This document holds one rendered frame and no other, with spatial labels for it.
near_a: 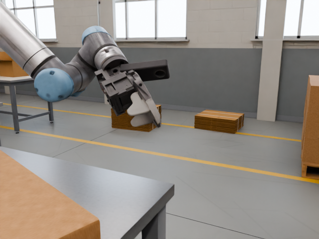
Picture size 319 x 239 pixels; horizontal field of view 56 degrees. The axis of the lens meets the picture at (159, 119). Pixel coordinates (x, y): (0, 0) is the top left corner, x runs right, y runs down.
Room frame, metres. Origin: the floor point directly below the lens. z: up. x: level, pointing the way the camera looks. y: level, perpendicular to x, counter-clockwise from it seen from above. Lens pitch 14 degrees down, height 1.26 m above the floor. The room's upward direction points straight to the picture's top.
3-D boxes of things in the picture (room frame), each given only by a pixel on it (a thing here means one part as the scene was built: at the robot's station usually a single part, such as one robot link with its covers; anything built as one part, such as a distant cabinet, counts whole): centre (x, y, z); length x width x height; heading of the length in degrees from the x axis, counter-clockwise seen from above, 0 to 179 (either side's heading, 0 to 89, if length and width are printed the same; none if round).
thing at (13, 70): (4.73, 2.29, 0.97); 0.44 x 0.42 x 0.37; 150
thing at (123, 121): (4.66, 0.36, 0.16); 0.64 x 0.53 x 0.31; 68
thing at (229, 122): (4.57, -0.94, 0.10); 0.64 x 0.52 x 0.20; 61
